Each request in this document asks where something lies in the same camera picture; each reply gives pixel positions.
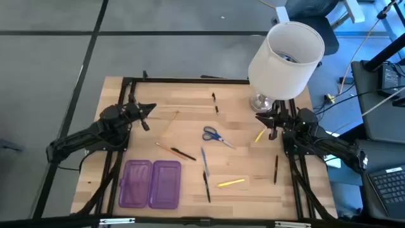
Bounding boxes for blue-handled scissors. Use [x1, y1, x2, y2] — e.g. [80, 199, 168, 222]
[202, 125, 237, 150]

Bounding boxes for orange pencil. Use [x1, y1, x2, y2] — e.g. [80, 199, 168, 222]
[154, 142, 188, 160]

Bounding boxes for white cable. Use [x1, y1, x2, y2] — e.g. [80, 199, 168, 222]
[332, 94, 405, 134]

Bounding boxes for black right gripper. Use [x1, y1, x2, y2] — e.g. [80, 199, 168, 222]
[255, 109, 290, 141]

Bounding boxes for light wooden pencil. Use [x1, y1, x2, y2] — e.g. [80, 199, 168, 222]
[160, 110, 180, 136]

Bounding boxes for yellow cable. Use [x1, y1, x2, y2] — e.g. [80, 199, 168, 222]
[338, 18, 381, 96]

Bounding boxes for black and white pen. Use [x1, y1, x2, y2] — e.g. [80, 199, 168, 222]
[211, 91, 220, 116]

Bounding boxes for black stand pole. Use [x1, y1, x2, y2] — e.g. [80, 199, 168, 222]
[362, 41, 405, 72]

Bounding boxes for black laptop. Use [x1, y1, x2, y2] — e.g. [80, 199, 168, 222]
[366, 166, 405, 221]

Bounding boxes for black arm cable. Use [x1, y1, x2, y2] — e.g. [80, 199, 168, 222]
[56, 148, 93, 172]

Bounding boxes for purple plastic supply box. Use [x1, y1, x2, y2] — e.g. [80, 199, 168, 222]
[118, 159, 182, 210]

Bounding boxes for black aluminium table frame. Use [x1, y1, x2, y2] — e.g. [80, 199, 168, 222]
[0, 70, 405, 228]

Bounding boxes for black power adapter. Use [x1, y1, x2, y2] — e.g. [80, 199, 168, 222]
[378, 63, 401, 98]

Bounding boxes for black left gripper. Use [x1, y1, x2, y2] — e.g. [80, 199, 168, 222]
[125, 101, 158, 132]

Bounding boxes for dark brown pen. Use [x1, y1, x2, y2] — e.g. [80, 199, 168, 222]
[273, 154, 279, 186]

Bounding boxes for silver lamp with white shade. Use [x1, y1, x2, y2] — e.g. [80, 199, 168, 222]
[247, 21, 326, 113]

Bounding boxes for black office chair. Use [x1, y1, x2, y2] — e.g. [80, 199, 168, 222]
[271, 0, 366, 56]

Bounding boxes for blue pen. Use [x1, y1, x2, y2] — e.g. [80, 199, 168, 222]
[201, 146, 210, 178]

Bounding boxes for grey side table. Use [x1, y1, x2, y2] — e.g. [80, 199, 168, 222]
[350, 60, 405, 144]

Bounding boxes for silver metal bracket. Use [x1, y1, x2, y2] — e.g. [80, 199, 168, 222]
[99, 217, 136, 225]
[274, 221, 313, 228]

